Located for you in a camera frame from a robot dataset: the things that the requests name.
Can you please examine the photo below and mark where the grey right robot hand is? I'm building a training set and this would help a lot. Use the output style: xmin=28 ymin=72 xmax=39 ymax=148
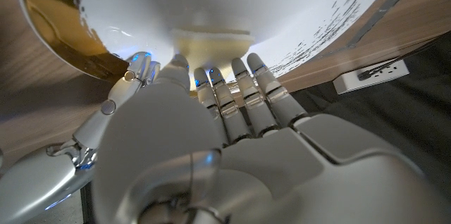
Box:
xmin=0 ymin=51 xmax=161 ymax=224

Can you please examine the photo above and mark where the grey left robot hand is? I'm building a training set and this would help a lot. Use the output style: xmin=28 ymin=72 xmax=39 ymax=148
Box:
xmin=92 ymin=52 xmax=451 ymax=224

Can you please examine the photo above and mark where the pale yellow sponge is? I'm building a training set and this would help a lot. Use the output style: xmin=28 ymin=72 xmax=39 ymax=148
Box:
xmin=171 ymin=28 xmax=256 ymax=81

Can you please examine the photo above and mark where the white paper plate dark rim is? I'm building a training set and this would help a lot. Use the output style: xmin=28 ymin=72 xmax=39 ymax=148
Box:
xmin=13 ymin=0 xmax=400 ymax=89

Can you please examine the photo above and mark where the white power strip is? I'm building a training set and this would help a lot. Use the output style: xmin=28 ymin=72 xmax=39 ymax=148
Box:
xmin=333 ymin=58 xmax=410 ymax=95

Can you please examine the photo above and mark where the grey tape outline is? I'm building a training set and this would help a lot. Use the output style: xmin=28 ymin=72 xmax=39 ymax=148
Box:
xmin=347 ymin=0 xmax=429 ymax=49

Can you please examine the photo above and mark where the black power cord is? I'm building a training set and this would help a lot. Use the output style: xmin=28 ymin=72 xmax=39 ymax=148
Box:
xmin=357 ymin=37 xmax=442 ymax=82

